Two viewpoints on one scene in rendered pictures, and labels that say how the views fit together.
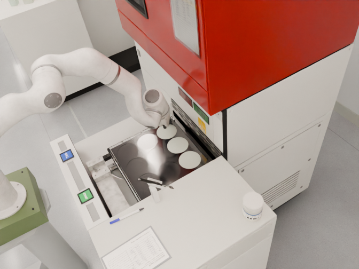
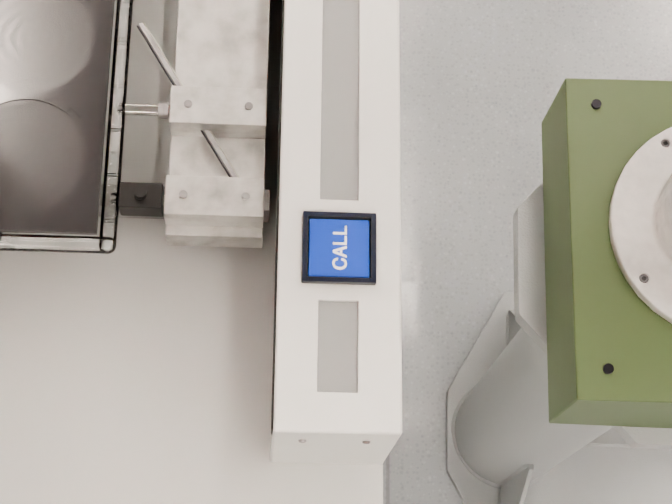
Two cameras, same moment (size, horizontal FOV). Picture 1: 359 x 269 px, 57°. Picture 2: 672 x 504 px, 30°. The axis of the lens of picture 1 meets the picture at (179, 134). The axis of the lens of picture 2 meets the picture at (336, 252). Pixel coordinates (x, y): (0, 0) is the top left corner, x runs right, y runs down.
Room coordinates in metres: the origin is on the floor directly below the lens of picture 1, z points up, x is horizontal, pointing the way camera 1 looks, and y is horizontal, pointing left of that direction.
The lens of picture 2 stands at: (1.32, 0.60, 1.86)
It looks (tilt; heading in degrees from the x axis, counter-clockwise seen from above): 71 degrees down; 193
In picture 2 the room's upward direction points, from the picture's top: 12 degrees clockwise
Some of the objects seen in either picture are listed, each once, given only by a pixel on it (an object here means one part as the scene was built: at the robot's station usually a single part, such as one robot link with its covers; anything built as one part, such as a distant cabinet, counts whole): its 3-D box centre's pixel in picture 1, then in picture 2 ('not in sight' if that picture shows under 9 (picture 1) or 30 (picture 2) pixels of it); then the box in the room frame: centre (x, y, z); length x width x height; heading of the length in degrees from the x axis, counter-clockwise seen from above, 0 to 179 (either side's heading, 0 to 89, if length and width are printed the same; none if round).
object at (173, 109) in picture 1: (194, 134); not in sight; (1.08, -0.07, 0.89); 0.44 x 0.02 x 0.10; 24
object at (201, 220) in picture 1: (182, 231); not in sight; (0.58, 0.05, 0.89); 0.62 x 0.35 x 0.14; 114
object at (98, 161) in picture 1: (95, 163); (214, 201); (1.00, 0.41, 0.89); 0.08 x 0.03 x 0.03; 114
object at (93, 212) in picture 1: (81, 184); (335, 125); (0.89, 0.47, 0.89); 0.55 x 0.09 x 0.14; 24
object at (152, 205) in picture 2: (106, 157); (141, 198); (1.02, 0.36, 0.90); 0.04 x 0.02 x 0.03; 114
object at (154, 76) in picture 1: (175, 94); not in sight; (1.24, -0.01, 1.02); 0.82 x 0.03 x 0.40; 24
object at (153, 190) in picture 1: (157, 188); not in sight; (0.71, 0.12, 1.03); 0.06 x 0.04 x 0.13; 114
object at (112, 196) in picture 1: (109, 189); (223, 45); (0.86, 0.35, 0.87); 0.36 x 0.08 x 0.03; 24
